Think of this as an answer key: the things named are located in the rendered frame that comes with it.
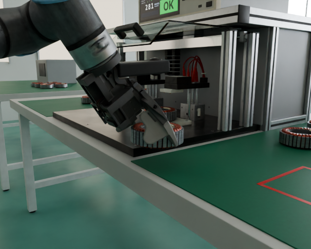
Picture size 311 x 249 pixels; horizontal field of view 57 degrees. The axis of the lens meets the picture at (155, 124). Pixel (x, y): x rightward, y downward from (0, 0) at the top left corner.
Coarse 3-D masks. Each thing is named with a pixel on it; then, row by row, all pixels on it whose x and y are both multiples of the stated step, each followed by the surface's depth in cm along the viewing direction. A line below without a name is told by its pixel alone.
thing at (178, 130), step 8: (136, 128) 58; (144, 128) 62; (176, 128) 58; (136, 136) 57; (176, 136) 57; (136, 144) 57; (144, 144) 56; (152, 144) 56; (160, 144) 56; (168, 144) 56
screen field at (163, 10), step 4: (160, 0) 107; (164, 0) 105; (168, 0) 103; (172, 0) 102; (176, 0) 100; (160, 4) 107; (164, 4) 105; (168, 4) 104; (172, 4) 102; (176, 4) 100; (160, 8) 108; (164, 8) 106; (168, 8) 104; (172, 8) 102; (176, 8) 100; (160, 12) 108; (164, 12) 106; (168, 12) 104
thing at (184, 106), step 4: (184, 104) 102; (192, 104) 100; (196, 104) 99; (200, 104) 100; (204, 104) 100; (184, 108) 102; (192, 108) 99; (196, 108) 98; (200, 108) 99; (204, 108) 100; (180, 112) 104; (184, 112) 102; (192, 112) 99; (196, 112) 98; (200, 112) 100; (204, 112) 101; (180, 116) 104; (184, 116) 102; (192, 116) 99; (196, 116) 99; (200, 116) 100; (204, 116) 101; (192, 120) 99; (196, 120) 99
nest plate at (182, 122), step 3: (174, 120) 94; (177, 120) 94; (180, 120) 94; (183, 120) 94; (186, 120) 94; (177, 123) 89; (180, 123) 90; (183, 123) 91; (186, 123) 91; (189, 123) 92
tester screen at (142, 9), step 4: (140, 0) 118; (144, 0) 115; (148, 0) 113; (152, 0) 111; (156, 0) 109; (144, 4) 116; (156, 4) 109; (144, 8) 116; (156, 8) 110; (144, 12) 116; (172, 12) 102; (148, 16) 115; (152, 16) 112; (156, 16) 110
